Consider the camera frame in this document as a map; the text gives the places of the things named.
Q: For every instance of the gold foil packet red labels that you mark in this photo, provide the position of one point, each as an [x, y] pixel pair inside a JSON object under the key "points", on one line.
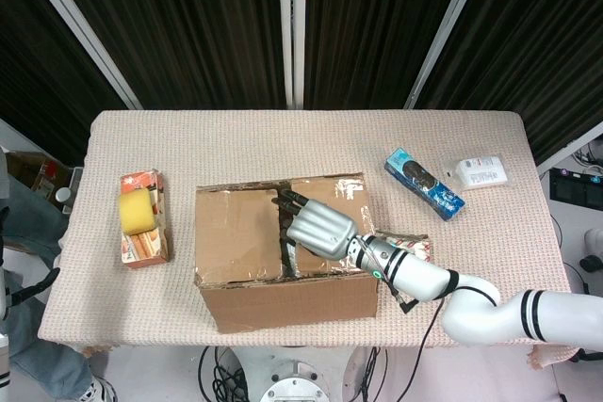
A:
{"points": [[417, 244]]}

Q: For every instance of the white stand with silver knob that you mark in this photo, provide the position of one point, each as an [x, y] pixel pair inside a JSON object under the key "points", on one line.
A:
{"points": [[77, 181]]}

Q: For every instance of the black pleated curtain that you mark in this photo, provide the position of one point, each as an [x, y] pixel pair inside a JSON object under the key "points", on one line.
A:
{"points": [[377, 20], [542, 44], [28, 68], [188, 20]]}

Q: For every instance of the white plastic packet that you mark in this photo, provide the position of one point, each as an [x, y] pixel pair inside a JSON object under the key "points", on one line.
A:
{"points": [[480, 173]]}

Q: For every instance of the white silver robot base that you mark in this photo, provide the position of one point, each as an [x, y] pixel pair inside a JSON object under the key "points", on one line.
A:
{"points": [[294, 383]]}

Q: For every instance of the blue chocolate cookie box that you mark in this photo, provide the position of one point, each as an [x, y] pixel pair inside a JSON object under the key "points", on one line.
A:
{"points": [[424, 183]]}

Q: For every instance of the white black sneaker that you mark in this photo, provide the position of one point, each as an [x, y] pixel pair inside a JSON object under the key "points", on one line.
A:
{"points": [[101, 392]]}

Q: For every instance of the person leg in jeans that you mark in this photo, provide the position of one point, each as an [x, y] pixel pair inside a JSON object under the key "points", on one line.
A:
{"points": [[28, 223]]}

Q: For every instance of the cardboard box with red print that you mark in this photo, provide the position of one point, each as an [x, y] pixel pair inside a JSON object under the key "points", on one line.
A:
{"points": [[33, 169]]}

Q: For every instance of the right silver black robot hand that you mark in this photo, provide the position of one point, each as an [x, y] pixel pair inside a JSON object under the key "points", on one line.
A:
{"points": [[322, 230]]}

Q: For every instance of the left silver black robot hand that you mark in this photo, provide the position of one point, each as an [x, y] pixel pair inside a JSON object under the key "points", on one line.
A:
{"points": [[33, 286]]}

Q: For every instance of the yellow sponge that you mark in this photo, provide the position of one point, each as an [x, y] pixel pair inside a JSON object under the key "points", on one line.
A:
{"points": [[137, 211]]}

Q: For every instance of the black electronic device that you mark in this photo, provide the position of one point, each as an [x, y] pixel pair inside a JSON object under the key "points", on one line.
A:
{"points": [[575, 188]]}

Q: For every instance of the white machine with black wheel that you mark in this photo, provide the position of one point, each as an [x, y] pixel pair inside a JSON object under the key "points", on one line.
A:
{"points": [[594, 246]]}

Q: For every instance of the pink white woven tablecloth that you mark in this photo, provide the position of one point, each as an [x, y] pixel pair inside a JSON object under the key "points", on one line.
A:
{"points": [[282, 148]]}

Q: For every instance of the orange snack box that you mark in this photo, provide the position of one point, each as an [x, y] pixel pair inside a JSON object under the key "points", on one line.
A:
{"points": [[141, 249]]}

